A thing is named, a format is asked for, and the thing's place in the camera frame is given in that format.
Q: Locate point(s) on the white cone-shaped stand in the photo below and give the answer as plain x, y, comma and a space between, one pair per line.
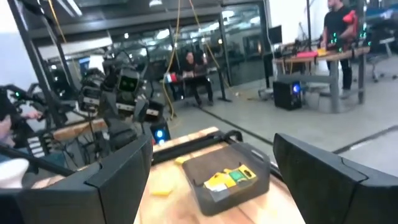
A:
12, 172

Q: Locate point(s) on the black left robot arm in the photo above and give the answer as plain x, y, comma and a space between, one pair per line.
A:
119, 133

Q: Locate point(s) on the red mat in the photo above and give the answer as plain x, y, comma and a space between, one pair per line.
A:
306, 54

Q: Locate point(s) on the black monitor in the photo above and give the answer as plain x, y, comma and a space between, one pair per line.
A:
275, 34

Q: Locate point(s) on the office chair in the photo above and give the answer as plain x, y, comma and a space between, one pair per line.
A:
385, 43

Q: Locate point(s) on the black computer tower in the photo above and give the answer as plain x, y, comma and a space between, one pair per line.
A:
286, 96

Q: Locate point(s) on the yellow pack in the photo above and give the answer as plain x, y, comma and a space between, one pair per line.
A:
217, 182

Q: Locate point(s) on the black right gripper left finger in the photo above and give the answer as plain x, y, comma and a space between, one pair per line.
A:
77, 199

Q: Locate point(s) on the black desk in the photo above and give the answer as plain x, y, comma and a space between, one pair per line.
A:
222, 81

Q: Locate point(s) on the red white blue box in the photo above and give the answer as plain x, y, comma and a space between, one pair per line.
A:
171, 78

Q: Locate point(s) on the person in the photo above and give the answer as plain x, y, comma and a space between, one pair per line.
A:
189, 67
337, 21
4, 130

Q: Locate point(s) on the grey plastic bin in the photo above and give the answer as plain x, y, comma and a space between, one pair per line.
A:
202, 165

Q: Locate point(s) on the Crayola crayon box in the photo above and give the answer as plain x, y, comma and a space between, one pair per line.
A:
239, 175

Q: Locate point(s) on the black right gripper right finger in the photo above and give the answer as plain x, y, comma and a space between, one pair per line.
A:
342, 199

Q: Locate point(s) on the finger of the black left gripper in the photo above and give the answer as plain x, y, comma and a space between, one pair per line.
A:
141, 110
109, 104

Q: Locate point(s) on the wooden workbench grey legs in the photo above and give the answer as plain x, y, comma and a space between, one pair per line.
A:
334, 81

